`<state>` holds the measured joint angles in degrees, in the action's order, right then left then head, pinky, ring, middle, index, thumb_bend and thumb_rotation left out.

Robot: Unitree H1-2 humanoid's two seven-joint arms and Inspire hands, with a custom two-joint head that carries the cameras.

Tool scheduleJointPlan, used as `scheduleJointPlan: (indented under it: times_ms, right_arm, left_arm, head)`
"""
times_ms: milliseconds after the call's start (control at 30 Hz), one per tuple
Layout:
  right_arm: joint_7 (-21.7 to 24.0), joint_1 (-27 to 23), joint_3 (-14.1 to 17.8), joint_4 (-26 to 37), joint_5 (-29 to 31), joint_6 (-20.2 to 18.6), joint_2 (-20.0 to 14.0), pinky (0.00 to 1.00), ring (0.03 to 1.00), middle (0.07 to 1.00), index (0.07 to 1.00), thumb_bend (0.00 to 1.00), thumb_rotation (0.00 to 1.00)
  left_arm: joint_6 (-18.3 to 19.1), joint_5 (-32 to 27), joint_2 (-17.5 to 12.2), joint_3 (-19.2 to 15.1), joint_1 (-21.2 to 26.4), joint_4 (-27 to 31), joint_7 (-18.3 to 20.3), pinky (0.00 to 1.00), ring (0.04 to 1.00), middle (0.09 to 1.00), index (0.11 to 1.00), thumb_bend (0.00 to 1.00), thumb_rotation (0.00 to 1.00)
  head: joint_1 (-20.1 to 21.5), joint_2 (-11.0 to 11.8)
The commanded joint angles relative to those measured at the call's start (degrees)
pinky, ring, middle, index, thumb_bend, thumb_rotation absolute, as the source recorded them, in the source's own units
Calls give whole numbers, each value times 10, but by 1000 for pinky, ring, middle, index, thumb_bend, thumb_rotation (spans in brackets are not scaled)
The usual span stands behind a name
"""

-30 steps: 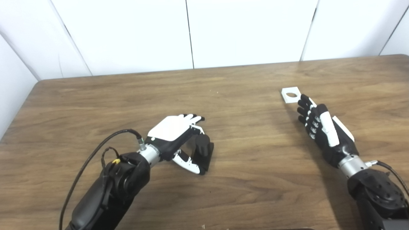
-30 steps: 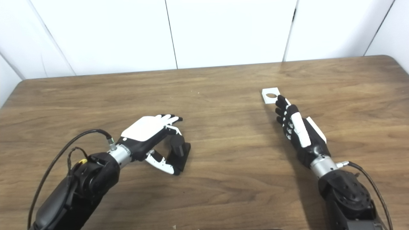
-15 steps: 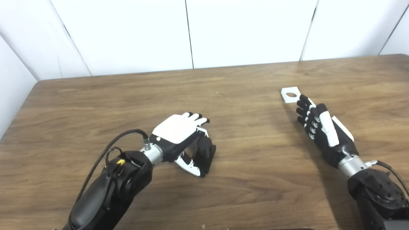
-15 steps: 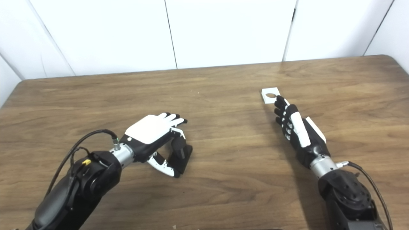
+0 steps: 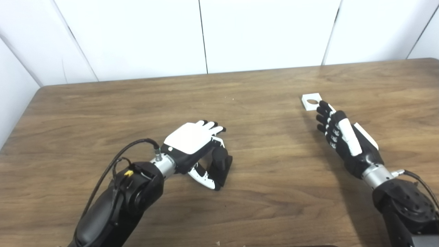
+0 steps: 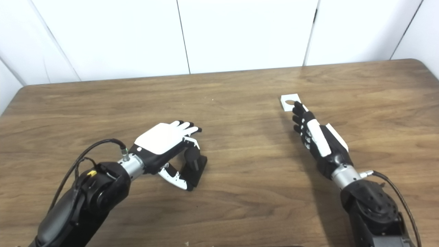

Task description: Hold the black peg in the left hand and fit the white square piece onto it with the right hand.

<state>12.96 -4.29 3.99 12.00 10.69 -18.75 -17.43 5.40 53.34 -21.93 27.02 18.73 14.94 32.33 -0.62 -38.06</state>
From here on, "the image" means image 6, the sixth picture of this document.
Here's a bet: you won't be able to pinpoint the white square piece with hole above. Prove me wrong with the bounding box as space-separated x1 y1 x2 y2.
280 93 302 112

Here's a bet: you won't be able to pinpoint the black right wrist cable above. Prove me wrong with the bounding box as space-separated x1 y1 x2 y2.
359 170 422 247

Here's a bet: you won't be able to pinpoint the black peg with base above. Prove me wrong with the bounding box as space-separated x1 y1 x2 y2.
180 147 208 188

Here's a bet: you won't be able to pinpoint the thin wires with yellow connector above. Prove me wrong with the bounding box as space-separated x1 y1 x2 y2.
74 157 100 182

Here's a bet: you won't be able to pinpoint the white and black right hand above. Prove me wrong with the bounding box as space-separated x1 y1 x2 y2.
292 101 354 180

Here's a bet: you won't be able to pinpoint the white and black left hand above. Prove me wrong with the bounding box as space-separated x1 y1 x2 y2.
128 120 203 191

